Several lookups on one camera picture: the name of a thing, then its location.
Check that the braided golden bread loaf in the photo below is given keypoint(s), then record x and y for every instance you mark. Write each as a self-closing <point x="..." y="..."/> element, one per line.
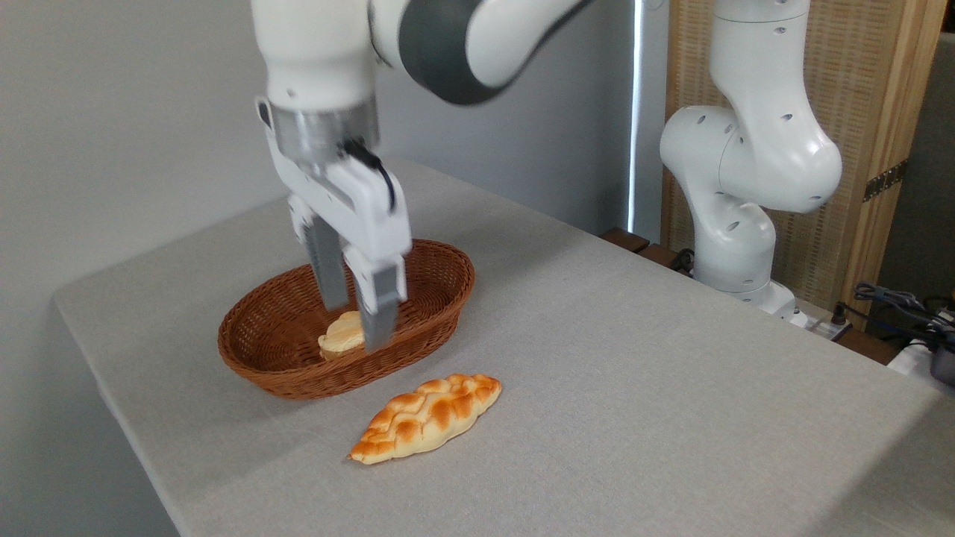
<point x="425" y="418"/>

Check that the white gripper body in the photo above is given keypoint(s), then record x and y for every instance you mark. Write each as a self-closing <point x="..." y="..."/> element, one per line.
<point x="365" y="209"/>

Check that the wooden rattan folding screen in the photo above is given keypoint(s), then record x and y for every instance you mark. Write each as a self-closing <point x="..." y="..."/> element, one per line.
<point x="858" y="74"/>

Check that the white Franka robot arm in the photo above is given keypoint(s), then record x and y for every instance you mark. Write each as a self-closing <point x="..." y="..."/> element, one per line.
<point x="761" y="149"/>

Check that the brown wicker basket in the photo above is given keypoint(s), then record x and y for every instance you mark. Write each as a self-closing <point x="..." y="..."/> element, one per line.
<point x="440" y="291"/>

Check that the round pale bread roll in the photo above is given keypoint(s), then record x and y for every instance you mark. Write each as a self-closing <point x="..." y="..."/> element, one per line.
<point x="342" y="337"/>

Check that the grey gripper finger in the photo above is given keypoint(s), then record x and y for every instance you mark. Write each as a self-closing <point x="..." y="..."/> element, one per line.
<point x="380" y="306"/>
<point x="328" y="268"/>

